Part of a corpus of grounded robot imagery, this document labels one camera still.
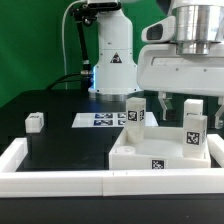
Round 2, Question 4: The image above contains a white U-shaped obstacle fence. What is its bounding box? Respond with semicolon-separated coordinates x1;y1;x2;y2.
0;138;224;198

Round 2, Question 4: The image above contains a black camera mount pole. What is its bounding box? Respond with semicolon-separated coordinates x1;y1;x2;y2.
70;3;97;91

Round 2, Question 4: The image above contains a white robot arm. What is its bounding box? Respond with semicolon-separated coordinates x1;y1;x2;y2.
87;0;224;129

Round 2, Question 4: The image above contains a black cable bundle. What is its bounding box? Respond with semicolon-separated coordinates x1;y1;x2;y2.
45;73;91;91

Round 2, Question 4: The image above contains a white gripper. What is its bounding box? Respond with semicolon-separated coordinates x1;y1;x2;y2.
137;16;224;129

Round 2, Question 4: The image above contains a white cable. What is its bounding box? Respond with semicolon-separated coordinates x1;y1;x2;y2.
61;0;88;90

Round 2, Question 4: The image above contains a white square table top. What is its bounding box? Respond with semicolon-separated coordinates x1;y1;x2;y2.
109;126;211;170

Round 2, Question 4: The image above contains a white fiducial marker sheet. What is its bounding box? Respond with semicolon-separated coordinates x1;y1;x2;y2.
71;112;160;129

